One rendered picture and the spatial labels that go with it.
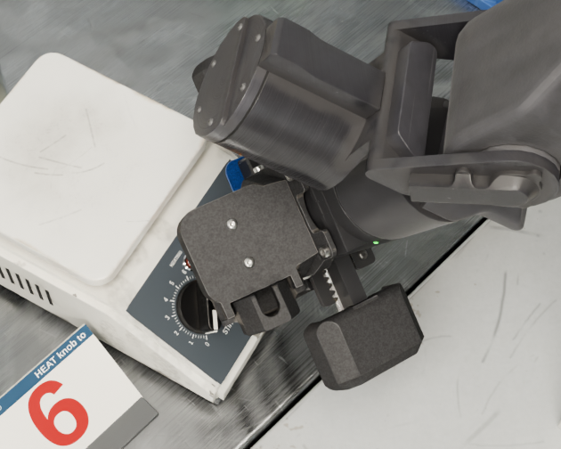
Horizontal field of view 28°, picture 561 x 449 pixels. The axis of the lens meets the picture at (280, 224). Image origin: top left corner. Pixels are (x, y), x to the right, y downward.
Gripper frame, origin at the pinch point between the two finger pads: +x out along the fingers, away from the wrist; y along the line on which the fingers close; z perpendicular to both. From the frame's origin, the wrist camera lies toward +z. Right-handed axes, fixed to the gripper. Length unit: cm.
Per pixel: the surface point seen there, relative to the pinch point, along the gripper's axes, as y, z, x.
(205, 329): 4.0, 4.8, 2.8
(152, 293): 0.9, 6.4, 4.0
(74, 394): 4.5, 11.6, 8.2
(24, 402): 3.7, 14.5, 8.2
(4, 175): -8.7, 10.6, 7.1
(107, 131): -8.9, 4.3, 5.4
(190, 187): -3.9, 1.3, 4.2
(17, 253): -4.3, 11.7, 7.3
